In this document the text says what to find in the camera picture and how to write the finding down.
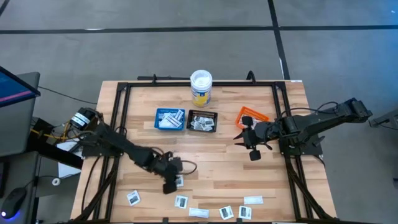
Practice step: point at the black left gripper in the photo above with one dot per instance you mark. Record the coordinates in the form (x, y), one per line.
(169, 171)

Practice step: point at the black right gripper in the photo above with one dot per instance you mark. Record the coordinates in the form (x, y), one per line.
(258, 135)

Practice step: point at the black-print first aid packet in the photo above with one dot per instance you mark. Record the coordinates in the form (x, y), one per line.
(202, 119)
(210, 122)
(196, 126)
(180, 181)
(226, 212)
(195, 119)
(181, 201)
(133, 198)
(206, 127)
(245, 212)

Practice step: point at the blue-striped bandage wrapper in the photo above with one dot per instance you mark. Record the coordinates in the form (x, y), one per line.
(178, 114)
(171, 123)
(162, 118)

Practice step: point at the plain white gauze packet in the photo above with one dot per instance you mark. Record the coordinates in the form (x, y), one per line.
(253, 200)
(199, 212)

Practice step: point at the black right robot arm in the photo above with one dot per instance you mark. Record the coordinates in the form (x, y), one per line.
(311, 123)

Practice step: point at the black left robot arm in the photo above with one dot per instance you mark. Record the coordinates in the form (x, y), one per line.
(124, 144)

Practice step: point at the orange plastic basket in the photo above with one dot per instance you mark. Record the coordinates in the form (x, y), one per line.
(259, 115)

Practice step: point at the black plastic basket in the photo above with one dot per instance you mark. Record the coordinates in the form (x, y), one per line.
(211, 113)

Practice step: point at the blue plastic basket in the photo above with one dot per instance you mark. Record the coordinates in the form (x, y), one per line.
(157, 126)

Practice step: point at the disinfecting wipes canister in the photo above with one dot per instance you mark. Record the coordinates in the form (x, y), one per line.
(201, 93)

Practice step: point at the white paper sheet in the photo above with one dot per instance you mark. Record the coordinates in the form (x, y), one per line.
(66, 169)

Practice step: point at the black metal beam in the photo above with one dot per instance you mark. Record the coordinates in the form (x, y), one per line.
(56, 154)

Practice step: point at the white tape roll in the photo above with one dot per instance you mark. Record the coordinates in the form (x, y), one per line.
(53, 181)

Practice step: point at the grey low desk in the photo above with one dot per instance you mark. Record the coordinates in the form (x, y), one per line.
(28, 174)

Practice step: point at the black stand foot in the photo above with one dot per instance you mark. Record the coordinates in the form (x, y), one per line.
(385, 119)

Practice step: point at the monitor with purple screen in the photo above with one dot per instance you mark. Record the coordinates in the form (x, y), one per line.
(18, 124)

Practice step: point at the black computer mouse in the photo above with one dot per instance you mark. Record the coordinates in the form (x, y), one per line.
(14, 200)

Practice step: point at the computer monitor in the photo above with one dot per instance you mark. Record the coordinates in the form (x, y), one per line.
(12, 88)

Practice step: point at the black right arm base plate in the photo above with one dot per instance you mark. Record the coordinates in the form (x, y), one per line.
(308, 151)

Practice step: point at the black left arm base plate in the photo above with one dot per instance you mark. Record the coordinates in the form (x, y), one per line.
(93, 152)

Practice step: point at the black metal table frame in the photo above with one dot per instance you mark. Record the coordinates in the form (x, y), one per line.
(155, 84)

